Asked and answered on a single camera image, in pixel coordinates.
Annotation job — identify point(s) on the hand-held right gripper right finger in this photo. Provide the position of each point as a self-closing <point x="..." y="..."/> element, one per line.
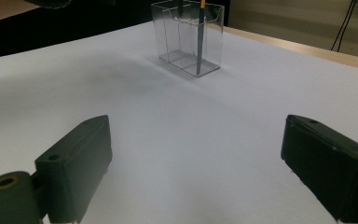
<point x="332" y="168"/>

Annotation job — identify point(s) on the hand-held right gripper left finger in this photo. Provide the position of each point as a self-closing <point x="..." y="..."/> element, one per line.
<point x="74" y="161"/>

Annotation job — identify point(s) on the black brush with orange end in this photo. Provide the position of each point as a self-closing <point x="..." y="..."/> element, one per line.
<point x="200" y="40"/>

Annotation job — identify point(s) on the clear plastic organizer box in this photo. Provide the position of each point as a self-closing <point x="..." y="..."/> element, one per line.
<point x="171" y="37"/>

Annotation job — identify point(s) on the white table cover sheet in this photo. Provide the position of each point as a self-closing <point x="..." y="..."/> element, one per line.
<point x="199" y="124"/>

